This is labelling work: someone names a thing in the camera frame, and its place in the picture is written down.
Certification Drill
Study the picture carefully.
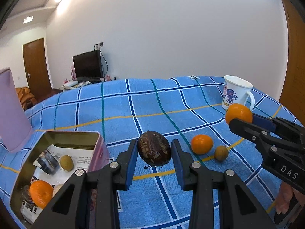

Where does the orange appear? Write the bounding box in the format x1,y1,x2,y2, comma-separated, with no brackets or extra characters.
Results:
29,180,53,209

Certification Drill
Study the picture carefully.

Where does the small orange tangerine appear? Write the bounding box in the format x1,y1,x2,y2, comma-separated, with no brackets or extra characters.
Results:
225,103,253,125

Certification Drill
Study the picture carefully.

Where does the brown kiwi fruit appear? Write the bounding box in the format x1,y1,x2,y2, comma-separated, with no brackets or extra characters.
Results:
214,146,229,162

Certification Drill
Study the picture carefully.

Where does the dark brown passion fruit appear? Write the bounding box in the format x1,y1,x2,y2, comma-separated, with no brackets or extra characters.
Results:
137,131,172,166

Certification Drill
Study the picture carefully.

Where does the right human hand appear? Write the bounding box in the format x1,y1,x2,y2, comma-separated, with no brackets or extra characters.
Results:
275,182,304,214

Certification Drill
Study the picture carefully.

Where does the printed paper in tin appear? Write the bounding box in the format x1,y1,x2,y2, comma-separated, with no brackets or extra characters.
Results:
20,144,94,225

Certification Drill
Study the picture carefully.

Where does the green kiwi in tin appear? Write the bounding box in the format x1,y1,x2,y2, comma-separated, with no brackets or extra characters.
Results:
60,155,74,171

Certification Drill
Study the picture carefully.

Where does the white floral mug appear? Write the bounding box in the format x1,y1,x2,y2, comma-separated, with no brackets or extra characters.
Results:
222,75,255,111

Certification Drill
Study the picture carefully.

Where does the pink metal tin box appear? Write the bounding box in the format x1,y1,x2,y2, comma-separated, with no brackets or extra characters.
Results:
9,131,110,228

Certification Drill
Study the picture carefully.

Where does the purple electric kettle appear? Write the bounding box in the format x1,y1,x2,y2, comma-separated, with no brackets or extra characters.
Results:
0,68,33,152

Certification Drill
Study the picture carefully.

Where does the blue plaid tablecloth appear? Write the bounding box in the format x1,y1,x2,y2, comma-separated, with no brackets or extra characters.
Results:
0,75,303,229

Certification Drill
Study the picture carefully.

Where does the orange leather sofa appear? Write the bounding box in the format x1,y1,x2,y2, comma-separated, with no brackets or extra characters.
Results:
15,87,37,111

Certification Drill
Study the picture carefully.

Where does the tv stand with clutter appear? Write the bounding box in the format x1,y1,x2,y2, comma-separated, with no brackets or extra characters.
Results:
59,76,117,91

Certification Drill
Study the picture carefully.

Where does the brown wooden door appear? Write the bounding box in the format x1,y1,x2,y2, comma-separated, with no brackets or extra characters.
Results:
23,38,52,100

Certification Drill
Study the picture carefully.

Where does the black television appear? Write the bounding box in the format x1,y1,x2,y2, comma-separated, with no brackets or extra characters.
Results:
72,50,104,81

